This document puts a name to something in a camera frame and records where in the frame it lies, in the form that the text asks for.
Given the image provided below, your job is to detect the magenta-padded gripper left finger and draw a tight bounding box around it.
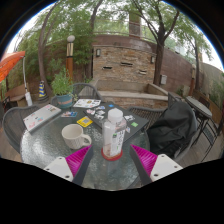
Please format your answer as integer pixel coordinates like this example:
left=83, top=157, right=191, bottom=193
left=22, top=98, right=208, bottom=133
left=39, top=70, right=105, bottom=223
left=43, top=144, right=95, bottom=186

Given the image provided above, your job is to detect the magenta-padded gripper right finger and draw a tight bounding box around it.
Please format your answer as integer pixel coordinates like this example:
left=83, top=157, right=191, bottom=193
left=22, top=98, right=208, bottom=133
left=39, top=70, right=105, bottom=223
left=129, top=143, right=184, bottom=186

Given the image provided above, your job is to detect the clear plastic drink bottle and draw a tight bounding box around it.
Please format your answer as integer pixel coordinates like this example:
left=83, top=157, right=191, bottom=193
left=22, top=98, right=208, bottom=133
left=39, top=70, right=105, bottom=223
left=101, top=108, right=128, bottom=158

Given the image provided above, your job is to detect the white ceramic mug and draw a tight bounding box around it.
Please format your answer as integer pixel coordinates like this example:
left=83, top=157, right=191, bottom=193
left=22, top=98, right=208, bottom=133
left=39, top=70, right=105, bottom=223
left=61, top=123, right=93, bottom=150

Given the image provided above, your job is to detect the flat round red coaster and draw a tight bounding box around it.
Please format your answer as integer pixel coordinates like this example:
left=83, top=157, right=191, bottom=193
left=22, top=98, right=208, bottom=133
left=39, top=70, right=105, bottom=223
left=101, top=146, right=124, bottom=162

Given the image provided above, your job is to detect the round glass table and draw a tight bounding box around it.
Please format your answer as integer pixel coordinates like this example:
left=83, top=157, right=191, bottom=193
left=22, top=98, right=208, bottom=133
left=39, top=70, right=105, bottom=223
left=19, top=103, right=151, bottom=191

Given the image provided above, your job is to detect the yellow card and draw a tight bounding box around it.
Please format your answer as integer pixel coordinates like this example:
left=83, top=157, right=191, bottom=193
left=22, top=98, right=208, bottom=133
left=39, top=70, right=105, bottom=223
left=76, top=116, right=94, bottom=128

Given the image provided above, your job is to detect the black jacket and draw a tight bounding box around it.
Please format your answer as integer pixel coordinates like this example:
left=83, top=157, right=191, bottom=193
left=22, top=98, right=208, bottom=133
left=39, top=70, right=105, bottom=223
left=146, top=100, right=198, bottom=158

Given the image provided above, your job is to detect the small colourful card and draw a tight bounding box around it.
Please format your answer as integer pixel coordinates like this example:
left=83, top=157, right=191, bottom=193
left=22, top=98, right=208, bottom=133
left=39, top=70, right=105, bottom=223
left=60, top=110, right=78, bottom=118

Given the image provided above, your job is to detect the grey mesh chair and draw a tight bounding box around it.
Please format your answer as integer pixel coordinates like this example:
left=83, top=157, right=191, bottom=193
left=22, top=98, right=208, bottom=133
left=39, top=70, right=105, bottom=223
left=49, top=82, right=103, bottom=106
left=2, top=104, right=41, bottom=154
left=128, top=93, right=201, bottom=161

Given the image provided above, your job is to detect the silver laptop with stickers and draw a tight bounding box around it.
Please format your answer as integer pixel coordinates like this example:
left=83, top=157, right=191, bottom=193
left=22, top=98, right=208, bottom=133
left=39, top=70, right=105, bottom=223
left=22, top=103, right=63, bottom=134

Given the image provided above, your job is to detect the black metal chair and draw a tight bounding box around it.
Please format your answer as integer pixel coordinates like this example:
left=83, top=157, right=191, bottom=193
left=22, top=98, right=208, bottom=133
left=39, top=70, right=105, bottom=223
left=196, top=114, right=224, bottom=161
left=199, top=96, right=212, bottom=108

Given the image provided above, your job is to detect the potted green plant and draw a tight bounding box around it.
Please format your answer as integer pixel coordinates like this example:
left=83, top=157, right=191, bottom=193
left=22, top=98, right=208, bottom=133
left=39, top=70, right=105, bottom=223
left=50, top=68, right=76, bottom=109

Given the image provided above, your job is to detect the small round dark table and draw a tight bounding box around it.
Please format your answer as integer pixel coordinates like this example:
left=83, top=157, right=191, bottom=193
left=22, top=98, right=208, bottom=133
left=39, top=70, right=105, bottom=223
left=185, top=95, right=213, bottom=134

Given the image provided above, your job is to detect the blue yellow striped cone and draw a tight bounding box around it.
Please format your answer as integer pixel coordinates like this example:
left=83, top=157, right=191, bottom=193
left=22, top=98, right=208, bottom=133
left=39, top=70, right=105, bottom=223
left=37, top=80, right=48, bottom=99

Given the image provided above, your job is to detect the wooden bench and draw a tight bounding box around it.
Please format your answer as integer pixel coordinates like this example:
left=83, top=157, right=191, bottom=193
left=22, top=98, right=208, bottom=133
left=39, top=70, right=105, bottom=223
left=4, top=83, right=29, bottom=102

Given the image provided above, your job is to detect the forked dark tree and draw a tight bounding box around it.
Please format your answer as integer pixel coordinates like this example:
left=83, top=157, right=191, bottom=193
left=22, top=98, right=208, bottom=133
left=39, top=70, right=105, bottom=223
left=129, top=0, right=183, bottom=87

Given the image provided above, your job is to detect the thin tree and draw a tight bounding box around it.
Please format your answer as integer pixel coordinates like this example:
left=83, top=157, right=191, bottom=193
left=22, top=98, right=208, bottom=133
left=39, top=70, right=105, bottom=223
left=184, top=31, right=214, bottom=92

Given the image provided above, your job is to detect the leaning tree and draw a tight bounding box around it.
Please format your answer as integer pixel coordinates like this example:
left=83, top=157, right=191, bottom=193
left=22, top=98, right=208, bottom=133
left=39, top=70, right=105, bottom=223
left=31, top=1, right=68, bottom=98

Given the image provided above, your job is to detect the orange patio umbrella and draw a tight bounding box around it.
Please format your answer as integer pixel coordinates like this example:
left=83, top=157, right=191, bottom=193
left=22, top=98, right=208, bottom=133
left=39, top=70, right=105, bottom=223
left=0, top=50, right=34, bottom=107

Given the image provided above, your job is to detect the slim tree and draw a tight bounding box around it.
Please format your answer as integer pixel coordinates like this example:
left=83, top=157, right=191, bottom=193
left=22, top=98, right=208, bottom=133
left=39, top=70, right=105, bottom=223
left=83, top=0, right=105, bottom=80

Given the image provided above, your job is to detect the wooden globe lamp post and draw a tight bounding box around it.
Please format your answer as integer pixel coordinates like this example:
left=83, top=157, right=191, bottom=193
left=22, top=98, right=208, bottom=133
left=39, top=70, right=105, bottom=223
left=65, top=34, right=76, bottom=83
left=190, top=64, right=198, bottom=97

